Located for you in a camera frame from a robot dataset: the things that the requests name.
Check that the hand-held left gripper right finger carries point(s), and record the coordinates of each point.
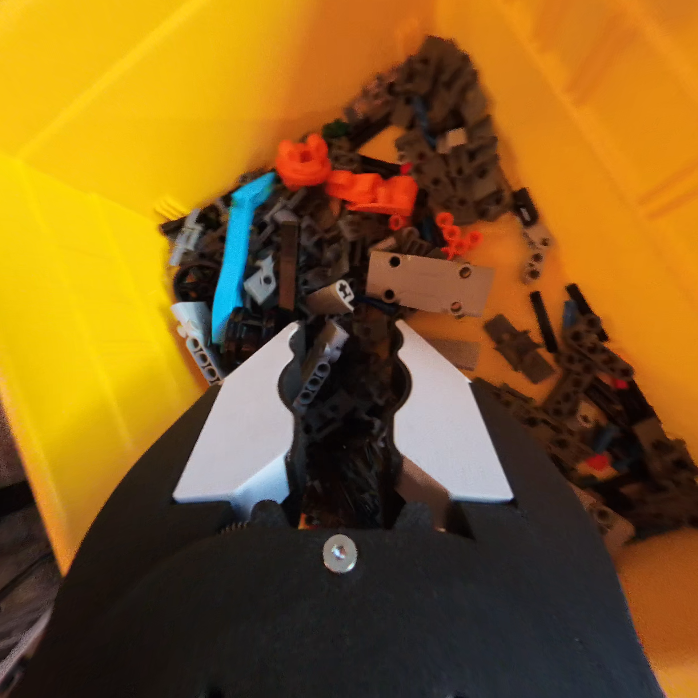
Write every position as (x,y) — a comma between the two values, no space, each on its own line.
(447,436)

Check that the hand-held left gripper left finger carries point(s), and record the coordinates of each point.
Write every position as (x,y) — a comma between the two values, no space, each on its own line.
(240,436)

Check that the orange connector block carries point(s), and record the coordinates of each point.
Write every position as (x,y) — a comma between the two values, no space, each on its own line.
(376,191)

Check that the light grey perforated beam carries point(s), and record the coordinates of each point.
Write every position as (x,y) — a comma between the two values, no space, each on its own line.
(199,354)

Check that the orange round connector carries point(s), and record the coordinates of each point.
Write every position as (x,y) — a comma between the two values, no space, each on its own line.
(302,161)

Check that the black wheel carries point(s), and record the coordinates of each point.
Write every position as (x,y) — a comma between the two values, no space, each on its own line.
(248,332)

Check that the orange triple pin connector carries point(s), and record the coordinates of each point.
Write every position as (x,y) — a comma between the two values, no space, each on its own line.
(455,234)

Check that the blue brick separator tool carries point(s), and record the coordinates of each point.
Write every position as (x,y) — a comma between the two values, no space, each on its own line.
(237,262)

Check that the grey panel plate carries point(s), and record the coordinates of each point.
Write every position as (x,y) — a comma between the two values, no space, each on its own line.
(428,283)

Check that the yellow plastic parts bin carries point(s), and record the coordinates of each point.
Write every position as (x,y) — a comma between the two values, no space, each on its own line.
(109,109)

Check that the light grey angled beam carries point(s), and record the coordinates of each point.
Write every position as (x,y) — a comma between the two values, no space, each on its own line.
(321,365)

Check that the pile of dark building parts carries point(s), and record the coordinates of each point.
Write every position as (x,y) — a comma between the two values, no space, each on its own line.
(452,163)

